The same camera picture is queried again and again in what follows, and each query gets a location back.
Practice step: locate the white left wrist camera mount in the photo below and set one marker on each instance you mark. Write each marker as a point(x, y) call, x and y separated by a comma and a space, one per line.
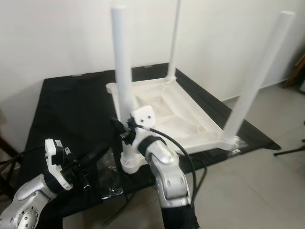
point(55, 162)

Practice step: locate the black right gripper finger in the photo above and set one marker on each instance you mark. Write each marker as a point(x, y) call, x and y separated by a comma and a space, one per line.
point(117, 125)

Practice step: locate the white plastic table leg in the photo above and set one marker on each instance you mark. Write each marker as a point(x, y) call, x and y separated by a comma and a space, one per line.
point(257, 76)
point(124, 67)
point(174, 38)

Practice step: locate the clear plastic wrap piece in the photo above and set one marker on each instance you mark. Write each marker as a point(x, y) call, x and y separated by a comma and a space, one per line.
point(108, 181)

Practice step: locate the white plastic table top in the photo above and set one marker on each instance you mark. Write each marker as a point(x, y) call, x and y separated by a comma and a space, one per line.
point(190, 114)

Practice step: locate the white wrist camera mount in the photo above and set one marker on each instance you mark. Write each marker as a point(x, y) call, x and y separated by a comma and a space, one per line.
point(55, 162)
point(147, 118)

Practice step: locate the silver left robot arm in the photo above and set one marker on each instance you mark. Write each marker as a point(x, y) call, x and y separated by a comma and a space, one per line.
point(24, 205)

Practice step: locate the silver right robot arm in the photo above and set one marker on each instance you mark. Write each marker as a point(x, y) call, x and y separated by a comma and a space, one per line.
point(171, 179)

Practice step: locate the black folding chair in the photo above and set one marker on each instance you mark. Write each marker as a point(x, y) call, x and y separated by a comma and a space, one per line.
point(290, 150)

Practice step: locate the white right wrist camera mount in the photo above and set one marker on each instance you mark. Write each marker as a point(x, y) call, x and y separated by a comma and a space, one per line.
point(147, 118)

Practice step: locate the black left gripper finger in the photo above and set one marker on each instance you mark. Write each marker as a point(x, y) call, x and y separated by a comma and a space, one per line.
point(91, 152)
point(97, 158)

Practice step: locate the black table cloth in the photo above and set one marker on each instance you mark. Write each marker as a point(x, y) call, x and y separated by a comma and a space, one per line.
point(62, 119)

